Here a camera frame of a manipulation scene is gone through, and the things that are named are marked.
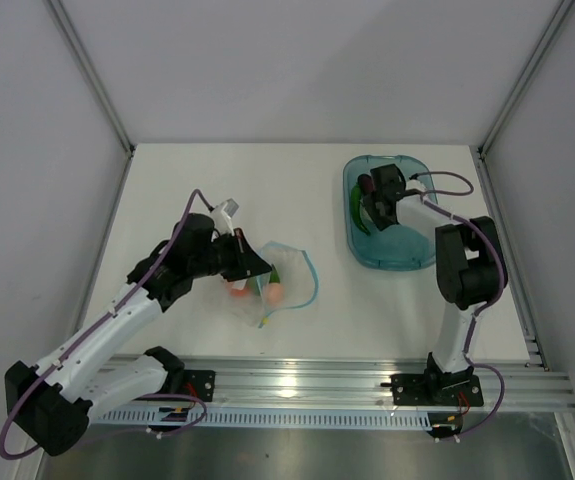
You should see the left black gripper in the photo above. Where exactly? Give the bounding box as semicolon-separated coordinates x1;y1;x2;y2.
189;227;271;282

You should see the green toy bell pepper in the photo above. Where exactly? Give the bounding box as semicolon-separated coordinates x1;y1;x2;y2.
251;265;281;296

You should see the orange toy pumpkin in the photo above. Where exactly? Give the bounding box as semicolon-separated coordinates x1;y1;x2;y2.
230;287;250;298

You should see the peach toy egg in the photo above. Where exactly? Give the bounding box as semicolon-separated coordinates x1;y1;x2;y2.
263;283;284;306

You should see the clear zip bag blue zipper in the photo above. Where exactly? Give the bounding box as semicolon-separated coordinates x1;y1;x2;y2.
225;242;319;328

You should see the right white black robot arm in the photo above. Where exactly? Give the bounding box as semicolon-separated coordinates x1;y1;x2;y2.
356;164;508;405

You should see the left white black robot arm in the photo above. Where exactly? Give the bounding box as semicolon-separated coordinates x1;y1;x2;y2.
3;213;272;456

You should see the green toy chili pepper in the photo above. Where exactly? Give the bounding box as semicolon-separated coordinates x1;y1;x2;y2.
349;184;371;236

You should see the purple toy eggplant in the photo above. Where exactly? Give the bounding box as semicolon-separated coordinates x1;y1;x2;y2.
357;174;375;196

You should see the teal plastic tray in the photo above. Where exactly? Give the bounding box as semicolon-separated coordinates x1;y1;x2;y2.
342;155;435;271

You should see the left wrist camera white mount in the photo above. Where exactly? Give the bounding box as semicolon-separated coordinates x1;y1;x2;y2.
210;198;239;235

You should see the right side aluminium rail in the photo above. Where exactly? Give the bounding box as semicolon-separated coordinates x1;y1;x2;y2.
469;146;550;372

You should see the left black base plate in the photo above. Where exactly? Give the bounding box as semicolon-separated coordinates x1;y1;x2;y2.
155;369;216;403

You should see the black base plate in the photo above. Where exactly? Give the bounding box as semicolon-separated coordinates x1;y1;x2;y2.
380;371;484;407
155;369;216;403

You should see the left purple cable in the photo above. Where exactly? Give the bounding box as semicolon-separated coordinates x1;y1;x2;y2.
0;188;216;460

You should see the slotted grey cable duct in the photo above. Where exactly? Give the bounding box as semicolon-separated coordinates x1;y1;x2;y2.
94;405;432;431

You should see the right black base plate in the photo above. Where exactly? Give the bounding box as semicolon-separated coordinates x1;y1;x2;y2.
380;371;484;407

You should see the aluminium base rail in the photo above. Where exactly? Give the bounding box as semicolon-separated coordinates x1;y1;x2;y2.
185;357;575;413

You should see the right aluminium frame post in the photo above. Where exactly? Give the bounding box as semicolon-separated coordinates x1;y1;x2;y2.
477;0;575;161

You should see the aluminium frame post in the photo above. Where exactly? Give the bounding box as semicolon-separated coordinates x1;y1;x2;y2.
477;0;575;161
44;0;136;156

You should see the left aluminium frame post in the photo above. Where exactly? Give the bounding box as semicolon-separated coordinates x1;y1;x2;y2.
44;0;136;156

